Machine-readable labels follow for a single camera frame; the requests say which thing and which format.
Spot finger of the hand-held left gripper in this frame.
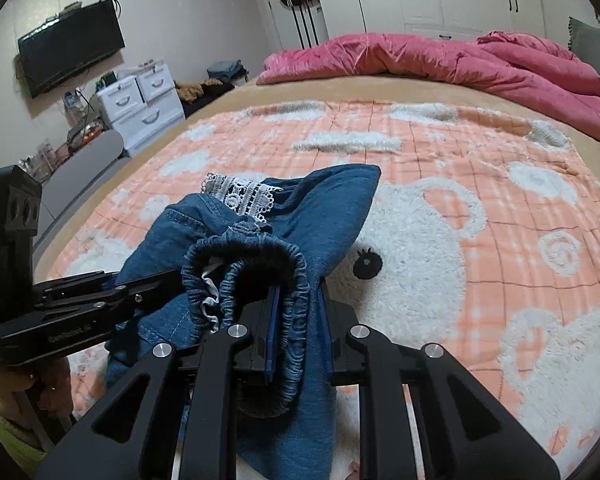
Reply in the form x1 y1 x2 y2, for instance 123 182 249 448
32 267 181 306
0 285 181 366

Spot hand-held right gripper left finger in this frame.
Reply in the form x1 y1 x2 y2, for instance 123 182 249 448
35 285 281 480

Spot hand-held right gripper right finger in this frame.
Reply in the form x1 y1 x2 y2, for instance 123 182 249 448
321 287 561 480

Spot blue denim pants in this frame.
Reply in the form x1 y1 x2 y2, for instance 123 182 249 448
105 164 382 478

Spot person's left forearm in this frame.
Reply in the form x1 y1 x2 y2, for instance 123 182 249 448
0 390 51 471

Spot person's left hand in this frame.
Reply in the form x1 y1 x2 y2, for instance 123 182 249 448
0 355 73 426

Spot grey padded footboard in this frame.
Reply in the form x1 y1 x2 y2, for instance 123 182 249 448
30 130 126 256

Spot cluttered desk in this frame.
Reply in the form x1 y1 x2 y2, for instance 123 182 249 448
17 87 106 183

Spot white drawer cabinet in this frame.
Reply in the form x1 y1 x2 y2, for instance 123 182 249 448
96 60 186 158

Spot black seat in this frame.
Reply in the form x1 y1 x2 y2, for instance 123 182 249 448
180 82 238 118

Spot brown fuzzy cloth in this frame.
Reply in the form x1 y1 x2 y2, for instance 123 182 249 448
174 79 216 103

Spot peach bear printed blanket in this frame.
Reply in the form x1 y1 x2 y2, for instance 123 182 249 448
45 100 600 480

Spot tan bed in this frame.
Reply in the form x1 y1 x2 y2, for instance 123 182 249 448
32 72 600 480

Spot stack of folded clothes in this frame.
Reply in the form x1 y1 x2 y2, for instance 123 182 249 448
206 59 248 83

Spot pink comforter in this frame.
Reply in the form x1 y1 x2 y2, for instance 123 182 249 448
256 30 600 126

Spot black wall television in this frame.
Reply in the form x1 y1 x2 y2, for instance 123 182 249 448
17 0 127 100

